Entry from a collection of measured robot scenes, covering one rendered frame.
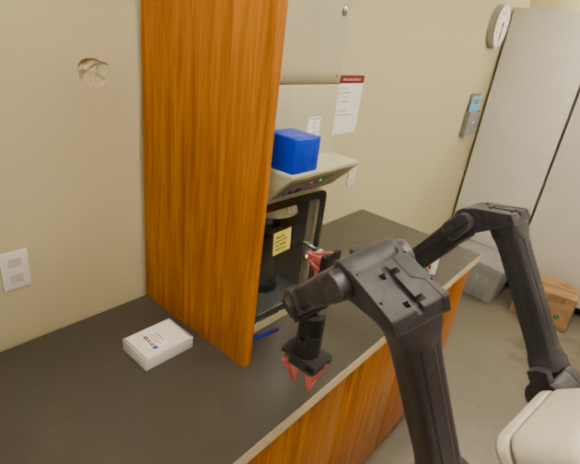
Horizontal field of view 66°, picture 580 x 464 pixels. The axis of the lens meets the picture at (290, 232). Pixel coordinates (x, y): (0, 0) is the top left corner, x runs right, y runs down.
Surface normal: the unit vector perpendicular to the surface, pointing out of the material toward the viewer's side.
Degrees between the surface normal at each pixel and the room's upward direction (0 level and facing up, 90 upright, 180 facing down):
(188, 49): 90
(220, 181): 90
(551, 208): 90
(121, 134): 90
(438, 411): 81
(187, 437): 0
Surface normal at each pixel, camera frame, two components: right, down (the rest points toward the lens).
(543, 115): -0.65, 0.25
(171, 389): 0.12, -0.90
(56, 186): 0.76, 0.35
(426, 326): 0.37, 0.28
